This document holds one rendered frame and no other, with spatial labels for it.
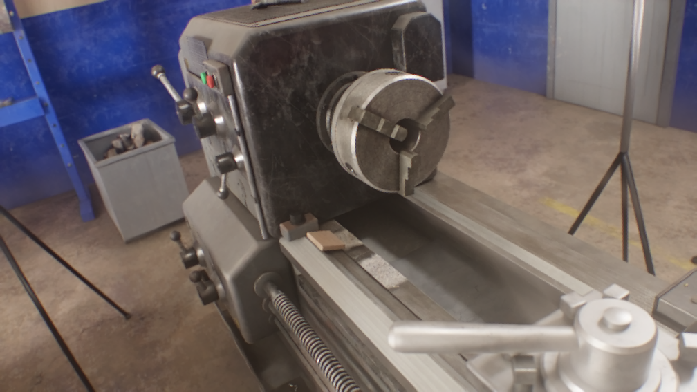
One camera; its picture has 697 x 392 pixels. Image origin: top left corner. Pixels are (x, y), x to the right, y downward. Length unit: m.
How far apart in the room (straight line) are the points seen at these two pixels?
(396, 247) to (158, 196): 2.09
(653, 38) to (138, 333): 3.73
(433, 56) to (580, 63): 3.33
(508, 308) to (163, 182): 2.44
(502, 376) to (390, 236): 1.00
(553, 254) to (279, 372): 0.83
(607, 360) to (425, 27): 0.95
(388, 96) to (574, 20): 3.57
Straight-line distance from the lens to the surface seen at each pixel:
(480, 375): 0.46
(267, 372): 1.54
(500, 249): 1.14
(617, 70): 4.34
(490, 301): 1.17
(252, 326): 1.38
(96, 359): 2.54
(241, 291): 1.31
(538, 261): 1.09
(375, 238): 1.42
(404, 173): 1.06
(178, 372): 2.27
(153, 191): 3.21
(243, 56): 1.09
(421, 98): 1.06
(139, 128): 3.54
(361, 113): 0.98
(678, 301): 1.00
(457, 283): 1.22
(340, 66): 1.18
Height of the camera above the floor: 1.47
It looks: 27 degrees down
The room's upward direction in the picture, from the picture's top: 9 degrees counter-clockwise
